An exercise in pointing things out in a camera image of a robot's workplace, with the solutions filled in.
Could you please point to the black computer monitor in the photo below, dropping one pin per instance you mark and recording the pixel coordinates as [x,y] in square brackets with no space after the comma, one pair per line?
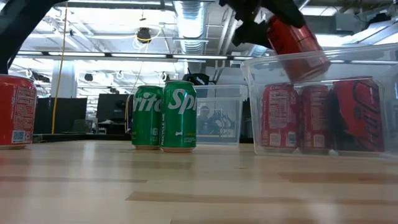
[112,107]
[62,115]

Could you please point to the black aluminium table frame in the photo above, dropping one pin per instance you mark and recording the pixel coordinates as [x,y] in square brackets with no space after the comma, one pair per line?
[77,137]

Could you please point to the round black ceiling device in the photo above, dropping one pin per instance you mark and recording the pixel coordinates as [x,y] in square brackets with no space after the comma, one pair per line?
[144,35]

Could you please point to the person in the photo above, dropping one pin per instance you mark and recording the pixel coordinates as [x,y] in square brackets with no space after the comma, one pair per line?
[204,119]

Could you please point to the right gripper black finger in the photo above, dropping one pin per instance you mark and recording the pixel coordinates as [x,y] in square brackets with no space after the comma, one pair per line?
[252,34]
[289,12]

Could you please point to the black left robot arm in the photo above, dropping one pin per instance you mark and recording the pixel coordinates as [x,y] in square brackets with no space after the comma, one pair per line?
[18,25]

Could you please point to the white pillar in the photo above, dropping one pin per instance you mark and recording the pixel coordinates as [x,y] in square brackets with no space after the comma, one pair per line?
[63,79]

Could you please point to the long ceiling light strip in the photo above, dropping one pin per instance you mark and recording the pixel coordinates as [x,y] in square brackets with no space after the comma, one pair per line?
[140,55]

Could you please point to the clear plastic bin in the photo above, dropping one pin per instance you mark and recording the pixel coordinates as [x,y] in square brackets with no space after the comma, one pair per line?
[230,93]
[357,67]

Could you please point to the silver ceiling air duct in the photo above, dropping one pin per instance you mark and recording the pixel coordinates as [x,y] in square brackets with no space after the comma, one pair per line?
[191,25]

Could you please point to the green Sprite can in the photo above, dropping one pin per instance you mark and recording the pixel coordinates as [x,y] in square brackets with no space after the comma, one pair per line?
[146,124]
[178,124]

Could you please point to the red Coca-Cola Zero can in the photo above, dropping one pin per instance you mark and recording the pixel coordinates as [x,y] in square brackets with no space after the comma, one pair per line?
[357,115]

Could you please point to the black labelled equipment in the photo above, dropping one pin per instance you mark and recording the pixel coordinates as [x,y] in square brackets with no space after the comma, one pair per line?
[197,79]

